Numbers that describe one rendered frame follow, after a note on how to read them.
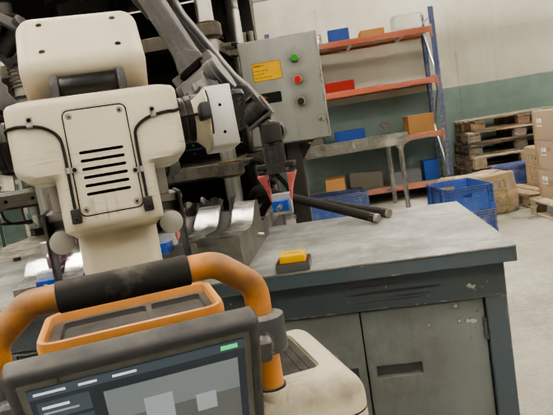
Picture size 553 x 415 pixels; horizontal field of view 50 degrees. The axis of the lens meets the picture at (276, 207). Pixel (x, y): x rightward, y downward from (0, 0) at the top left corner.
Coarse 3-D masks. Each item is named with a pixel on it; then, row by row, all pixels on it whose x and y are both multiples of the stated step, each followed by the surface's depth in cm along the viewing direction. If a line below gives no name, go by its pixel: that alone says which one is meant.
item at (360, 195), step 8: (328, 192) 563; (336, 192) 563; (344, 192) 562; (352, 192) 562; (360, 192) 523; (336, 200) 524; (344, 200) 524; (352, 200) 524; (360, 200) 525; (368, 200) 527; (312, 208) 525; (320, 216) 526; (328, 216) 526; (336, 216) 527; (344, 216) 527
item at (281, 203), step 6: (288, 192) 158; (276, 198) 156; (282, 198) 156; (288, 198) 155; (276, 204) 153; (282, 204) 152; (288, 204) 152; (276, 210) 147; (282, 210) 153; (288, 210) 153
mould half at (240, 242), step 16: (208, 208) 177; (240, 208) 173; (256, 208) 177; (208, 224) 170; (240, 224) 167; (256, 224) 173; (192, 240) 150; (224, 240) 146; (240, 240) 146; (256, 240) 169; (240, 256) 146
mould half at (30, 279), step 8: (32, 256) 162; (40, 256) 161; (72, 256) 160; (80, 256) 160; (32, 264) 158; (40, 264) 158; (72, 264) 157; (80, 264) 157; (32, 272) 155; (64, 272) 154; (72, 272) 153; (80, 272) 151; (24, 280) 152; (32, 280) 150; (16, 288) 143; (24, 288) 142
